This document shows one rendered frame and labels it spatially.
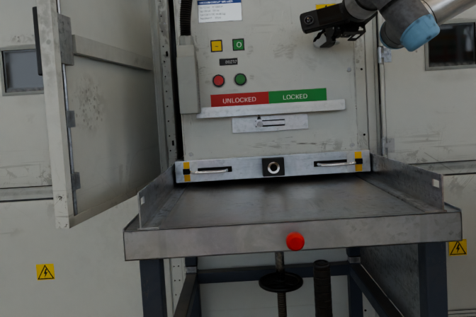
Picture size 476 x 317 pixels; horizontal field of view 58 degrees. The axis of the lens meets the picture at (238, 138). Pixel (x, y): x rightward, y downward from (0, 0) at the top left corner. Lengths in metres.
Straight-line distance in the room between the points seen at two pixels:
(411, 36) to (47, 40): 0.72
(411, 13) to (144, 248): 0.69
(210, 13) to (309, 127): 0.41
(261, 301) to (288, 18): 0.95
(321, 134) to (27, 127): 0.96
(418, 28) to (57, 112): 0.73
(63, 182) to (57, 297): 0.82
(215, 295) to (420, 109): 0.94
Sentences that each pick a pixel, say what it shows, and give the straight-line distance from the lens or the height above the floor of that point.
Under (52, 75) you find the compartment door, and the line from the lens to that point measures 0.92.
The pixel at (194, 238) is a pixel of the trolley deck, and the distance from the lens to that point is 0.81.
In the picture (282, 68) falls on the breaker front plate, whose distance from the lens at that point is 1.21.
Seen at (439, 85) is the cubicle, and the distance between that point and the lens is 1.59.
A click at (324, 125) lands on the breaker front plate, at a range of 1.22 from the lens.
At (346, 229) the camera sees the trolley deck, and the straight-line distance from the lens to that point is 0.83.
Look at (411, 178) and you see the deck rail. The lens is 1.00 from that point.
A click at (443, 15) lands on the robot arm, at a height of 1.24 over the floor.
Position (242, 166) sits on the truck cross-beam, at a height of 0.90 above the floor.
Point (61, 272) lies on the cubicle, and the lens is 1.65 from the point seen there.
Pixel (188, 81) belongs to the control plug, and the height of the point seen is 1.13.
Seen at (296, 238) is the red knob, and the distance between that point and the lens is 0.77.
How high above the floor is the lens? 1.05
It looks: 3 degrees down
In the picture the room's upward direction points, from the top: 3 degrees counter-clockwise
